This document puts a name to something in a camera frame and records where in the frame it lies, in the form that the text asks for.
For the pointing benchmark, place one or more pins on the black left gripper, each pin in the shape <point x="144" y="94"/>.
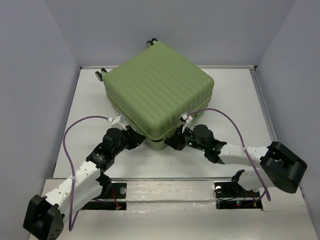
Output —
<point x="135" y="138"/>

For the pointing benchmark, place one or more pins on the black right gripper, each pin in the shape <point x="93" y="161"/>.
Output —
<point x="176" y="140"/>

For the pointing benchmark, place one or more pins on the green hard-shell suitcase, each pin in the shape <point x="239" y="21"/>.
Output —
<point x="154" y="88"/>

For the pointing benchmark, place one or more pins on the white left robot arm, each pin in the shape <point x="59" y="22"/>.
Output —
<point x="47" y="215"/>

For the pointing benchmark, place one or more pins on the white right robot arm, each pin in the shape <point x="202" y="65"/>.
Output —
<point x="270" y="166"/>

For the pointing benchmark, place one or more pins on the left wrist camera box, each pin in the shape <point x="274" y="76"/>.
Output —
<point x="118" y="122"/>

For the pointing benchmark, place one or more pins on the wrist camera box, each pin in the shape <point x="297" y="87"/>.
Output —
<point x="118" y="122"/>
<point x="187" y="119"/>

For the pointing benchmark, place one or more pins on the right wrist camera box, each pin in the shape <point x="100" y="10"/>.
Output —
<point x="187" y="119"/>

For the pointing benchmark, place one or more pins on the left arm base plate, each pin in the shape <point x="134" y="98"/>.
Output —
<point x="110" y="199"/>

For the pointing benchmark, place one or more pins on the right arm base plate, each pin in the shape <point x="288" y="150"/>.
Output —
<point x="231" y="196"/>

